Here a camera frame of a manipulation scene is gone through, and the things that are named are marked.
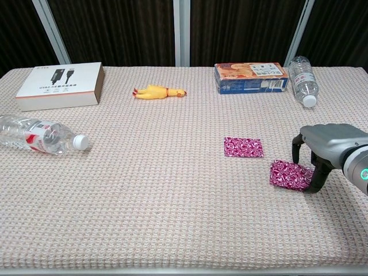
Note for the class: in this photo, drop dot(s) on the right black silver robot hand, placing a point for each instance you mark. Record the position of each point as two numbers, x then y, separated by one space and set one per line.
330 143

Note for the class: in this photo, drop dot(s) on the magenta patterned cloth square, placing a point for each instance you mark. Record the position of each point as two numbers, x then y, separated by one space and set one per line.
287 176

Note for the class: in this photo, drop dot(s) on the clear water bottle white label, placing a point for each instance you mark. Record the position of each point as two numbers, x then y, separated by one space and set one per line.
303 80

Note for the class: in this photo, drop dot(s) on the orange blue snack box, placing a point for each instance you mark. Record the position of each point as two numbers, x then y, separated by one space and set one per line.
244 80

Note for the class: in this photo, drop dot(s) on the dark corrugated partition panel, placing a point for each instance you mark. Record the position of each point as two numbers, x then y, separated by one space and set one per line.
20 34
342 31
241 28
115 31

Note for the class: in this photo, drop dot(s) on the pink waffle tablecloth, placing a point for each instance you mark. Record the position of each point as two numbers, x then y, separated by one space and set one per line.
172 187

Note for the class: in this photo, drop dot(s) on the yellow rubber chicken toy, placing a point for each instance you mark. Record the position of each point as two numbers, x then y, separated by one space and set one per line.
152 92

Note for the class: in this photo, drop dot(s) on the clear water bottle red label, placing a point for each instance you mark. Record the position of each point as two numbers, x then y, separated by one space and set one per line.
37 135

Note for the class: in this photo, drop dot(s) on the grey aluminium partition post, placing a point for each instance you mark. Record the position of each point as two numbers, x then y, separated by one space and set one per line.
52 31
298 33
181 31

